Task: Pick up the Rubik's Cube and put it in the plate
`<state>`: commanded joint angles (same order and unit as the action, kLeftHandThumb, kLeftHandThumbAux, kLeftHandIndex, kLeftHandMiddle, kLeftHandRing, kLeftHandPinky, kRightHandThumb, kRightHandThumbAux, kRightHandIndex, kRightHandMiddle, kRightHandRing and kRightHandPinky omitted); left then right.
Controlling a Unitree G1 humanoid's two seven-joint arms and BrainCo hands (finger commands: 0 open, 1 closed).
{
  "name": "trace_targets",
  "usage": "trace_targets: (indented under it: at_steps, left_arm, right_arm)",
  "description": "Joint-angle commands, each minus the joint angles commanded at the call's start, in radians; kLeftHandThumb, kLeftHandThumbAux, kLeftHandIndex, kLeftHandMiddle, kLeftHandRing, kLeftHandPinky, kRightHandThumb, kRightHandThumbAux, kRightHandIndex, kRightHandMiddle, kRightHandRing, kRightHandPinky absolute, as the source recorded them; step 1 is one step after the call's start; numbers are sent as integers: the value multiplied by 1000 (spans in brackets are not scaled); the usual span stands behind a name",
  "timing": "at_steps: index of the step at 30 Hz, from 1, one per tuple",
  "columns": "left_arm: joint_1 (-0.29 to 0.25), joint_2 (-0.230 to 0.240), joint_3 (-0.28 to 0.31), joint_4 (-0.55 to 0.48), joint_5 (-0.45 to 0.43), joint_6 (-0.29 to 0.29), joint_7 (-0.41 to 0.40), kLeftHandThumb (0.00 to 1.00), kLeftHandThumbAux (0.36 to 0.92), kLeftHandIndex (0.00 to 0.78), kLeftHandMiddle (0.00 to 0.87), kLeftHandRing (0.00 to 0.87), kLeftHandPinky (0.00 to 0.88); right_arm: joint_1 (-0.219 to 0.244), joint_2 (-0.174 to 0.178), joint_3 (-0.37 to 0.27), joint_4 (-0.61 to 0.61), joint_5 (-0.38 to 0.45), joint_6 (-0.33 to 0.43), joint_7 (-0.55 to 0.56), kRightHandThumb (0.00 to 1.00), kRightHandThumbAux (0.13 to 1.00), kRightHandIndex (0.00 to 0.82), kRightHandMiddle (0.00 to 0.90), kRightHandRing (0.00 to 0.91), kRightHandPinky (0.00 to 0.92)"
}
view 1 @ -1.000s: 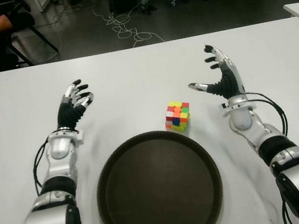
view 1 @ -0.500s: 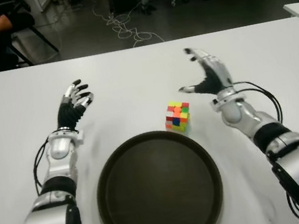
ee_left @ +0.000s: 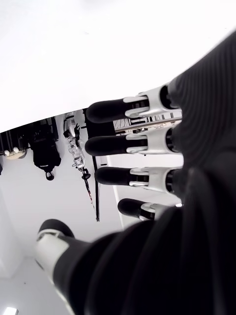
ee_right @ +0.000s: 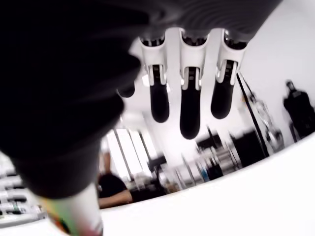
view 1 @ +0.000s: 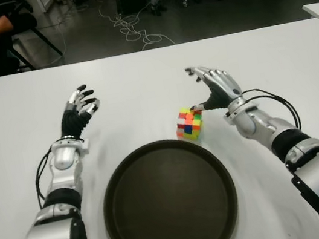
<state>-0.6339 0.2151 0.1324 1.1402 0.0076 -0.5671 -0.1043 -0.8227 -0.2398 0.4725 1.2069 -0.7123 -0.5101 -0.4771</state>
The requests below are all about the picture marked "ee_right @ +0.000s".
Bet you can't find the silver white humanoid robot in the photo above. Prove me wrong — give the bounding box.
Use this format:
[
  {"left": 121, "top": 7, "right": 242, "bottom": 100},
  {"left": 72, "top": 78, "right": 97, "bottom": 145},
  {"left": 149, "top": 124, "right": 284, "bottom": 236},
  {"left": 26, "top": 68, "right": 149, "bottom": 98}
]
[{"left": 248, "top": 92, "right": 283, "bottom": 149}]

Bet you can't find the standing person in black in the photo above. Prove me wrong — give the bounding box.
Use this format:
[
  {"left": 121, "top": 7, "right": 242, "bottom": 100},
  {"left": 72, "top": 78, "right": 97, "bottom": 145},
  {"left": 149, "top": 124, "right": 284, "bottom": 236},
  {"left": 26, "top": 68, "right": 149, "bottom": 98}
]
[{"left": 283, "top": 80, "right": 315, "bottom": 143}]

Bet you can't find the black cabinet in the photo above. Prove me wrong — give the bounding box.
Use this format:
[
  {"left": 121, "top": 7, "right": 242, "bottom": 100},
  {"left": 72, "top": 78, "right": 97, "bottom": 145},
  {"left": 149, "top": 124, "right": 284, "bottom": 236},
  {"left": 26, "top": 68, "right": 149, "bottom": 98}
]
[{"left": 231, "top": 131, "right": 266, "bottom": 170}]

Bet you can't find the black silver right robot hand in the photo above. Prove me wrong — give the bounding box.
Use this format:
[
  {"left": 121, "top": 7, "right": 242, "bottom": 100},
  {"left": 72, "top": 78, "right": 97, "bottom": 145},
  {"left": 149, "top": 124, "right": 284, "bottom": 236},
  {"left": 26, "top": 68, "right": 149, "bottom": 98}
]
[{"left": 0, "top": 0, "right": 284, "bottom": 236}]

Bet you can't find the seated person in black shirt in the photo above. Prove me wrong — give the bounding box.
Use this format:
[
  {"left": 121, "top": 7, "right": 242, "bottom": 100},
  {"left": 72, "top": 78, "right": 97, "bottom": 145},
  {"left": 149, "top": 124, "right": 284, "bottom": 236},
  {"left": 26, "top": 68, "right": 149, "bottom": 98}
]
[{"left": 97, "top": 172, "right": 133, "bottom": 209}]

